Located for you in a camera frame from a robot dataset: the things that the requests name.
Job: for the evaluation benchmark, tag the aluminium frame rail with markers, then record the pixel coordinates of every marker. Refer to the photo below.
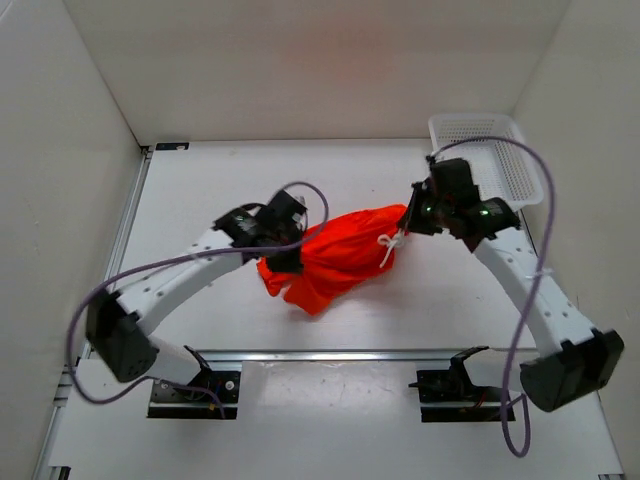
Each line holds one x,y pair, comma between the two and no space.
83,350
584,440

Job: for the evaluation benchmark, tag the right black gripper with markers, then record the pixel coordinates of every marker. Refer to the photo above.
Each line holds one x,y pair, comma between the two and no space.
413,223

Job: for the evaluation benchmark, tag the black label sticker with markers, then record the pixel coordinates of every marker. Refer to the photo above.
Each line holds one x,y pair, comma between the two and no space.
172,146

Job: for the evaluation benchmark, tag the orange shorts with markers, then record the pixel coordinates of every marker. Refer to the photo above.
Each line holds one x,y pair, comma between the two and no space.
349,250

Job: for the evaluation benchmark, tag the right aluminium frame rail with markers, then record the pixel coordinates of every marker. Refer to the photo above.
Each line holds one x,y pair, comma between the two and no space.
584,440

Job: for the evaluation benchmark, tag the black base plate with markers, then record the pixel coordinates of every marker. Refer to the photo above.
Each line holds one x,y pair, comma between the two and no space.
169,403
448,396

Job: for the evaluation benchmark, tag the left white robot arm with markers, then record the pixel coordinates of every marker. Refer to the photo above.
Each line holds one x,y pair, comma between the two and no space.
120,325

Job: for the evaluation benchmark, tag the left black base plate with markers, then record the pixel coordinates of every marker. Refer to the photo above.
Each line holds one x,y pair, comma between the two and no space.
169,403

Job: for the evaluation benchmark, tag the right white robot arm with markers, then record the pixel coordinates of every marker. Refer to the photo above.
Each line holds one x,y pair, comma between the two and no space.
573,358

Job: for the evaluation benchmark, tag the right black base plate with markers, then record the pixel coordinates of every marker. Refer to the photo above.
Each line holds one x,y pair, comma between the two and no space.
448,396

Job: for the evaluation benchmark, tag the front aluminium rail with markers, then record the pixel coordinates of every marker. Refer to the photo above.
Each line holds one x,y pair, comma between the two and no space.
356,355

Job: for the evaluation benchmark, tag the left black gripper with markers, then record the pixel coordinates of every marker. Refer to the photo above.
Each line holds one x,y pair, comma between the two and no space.
289,265

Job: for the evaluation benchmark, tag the left aluminium frame rail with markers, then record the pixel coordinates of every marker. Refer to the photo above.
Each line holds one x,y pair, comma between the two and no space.
83,350

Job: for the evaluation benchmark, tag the white plastic basket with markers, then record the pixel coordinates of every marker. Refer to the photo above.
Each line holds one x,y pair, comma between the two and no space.
499,168

